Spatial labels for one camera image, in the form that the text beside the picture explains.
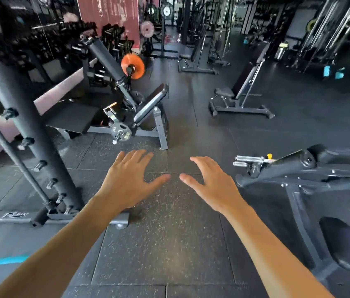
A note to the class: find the person's left hand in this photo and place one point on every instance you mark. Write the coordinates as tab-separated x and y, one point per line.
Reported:
128	183

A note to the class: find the black adjustable incline bench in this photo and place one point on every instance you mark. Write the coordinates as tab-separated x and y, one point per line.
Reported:
246	80

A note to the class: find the silver waste bin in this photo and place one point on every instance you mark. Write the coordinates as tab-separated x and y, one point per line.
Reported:
282	51

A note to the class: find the person's right forearm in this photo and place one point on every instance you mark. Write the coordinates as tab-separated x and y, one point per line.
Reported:
274	260

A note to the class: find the grey padded incline bench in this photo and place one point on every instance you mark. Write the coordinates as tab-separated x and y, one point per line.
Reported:
106	58

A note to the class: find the grey flat bench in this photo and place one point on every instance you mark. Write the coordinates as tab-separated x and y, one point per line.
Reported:
151	102

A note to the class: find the black low platform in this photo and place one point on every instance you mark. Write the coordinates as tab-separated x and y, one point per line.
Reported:
72	116

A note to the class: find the person's left forearm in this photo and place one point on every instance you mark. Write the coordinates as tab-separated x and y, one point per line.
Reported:
53	260

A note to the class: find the big orange weight plate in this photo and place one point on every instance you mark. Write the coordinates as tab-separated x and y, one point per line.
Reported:
137	69

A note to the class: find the dumbbell rack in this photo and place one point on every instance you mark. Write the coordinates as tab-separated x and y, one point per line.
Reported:
116	40

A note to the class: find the black power rack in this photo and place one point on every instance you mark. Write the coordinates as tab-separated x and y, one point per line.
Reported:
41	142

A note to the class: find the small cyan block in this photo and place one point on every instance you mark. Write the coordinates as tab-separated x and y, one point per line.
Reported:
327	71
339	73

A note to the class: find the red banner white print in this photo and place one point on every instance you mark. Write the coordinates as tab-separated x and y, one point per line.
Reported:
106	12

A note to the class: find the black yellow preacher curl bench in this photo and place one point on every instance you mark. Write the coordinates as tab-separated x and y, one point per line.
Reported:
333	158

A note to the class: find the person's right hand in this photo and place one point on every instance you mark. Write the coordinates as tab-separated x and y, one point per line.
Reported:
218	192

